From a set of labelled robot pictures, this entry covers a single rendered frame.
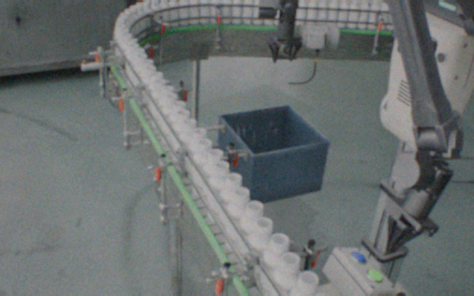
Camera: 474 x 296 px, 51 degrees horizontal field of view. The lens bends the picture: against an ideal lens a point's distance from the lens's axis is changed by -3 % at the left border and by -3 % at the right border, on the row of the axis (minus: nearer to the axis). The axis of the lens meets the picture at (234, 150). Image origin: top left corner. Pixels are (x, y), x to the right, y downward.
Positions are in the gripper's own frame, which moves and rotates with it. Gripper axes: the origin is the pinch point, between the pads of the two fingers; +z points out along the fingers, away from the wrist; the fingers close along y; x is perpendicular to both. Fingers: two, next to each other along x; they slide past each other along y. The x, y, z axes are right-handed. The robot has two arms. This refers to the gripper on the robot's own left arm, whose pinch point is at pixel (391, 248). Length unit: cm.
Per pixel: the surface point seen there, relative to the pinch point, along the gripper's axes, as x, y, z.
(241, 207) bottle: -16.8, -28.8, 11.8
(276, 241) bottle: -15.6, -14.3, 10.3
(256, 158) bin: 16, -75, 20
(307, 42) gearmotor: 83, -166, -11
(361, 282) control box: -2.8, 0.1, 8.8
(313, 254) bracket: -4.6, -13.4, 12.4
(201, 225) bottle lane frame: -16, -42, 27
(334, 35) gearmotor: 95, -163, -20
